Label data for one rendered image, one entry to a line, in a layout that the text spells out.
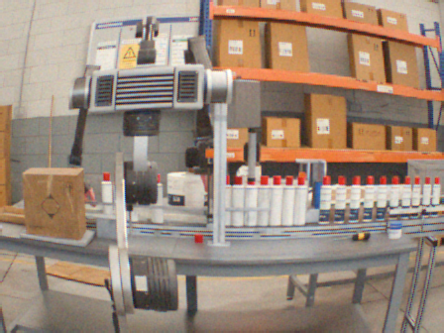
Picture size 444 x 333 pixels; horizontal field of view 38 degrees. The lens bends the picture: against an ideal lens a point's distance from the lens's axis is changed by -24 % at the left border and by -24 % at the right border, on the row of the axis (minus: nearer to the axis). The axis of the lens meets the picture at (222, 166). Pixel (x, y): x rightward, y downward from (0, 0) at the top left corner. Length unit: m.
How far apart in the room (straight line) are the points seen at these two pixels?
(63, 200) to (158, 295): 0.95
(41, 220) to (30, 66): 4.82
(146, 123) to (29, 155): 5.25
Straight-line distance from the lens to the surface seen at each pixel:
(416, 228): 3.44
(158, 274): 2.19
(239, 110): 3.16
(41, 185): 3.03
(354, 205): 3.37
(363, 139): 7.29
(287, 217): 3.34
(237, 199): 3.32
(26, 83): 7.76
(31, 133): 7.75
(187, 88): 2.60
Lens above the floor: 1.46
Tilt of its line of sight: 6 degrees down
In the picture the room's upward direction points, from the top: 1 degrees clockwise
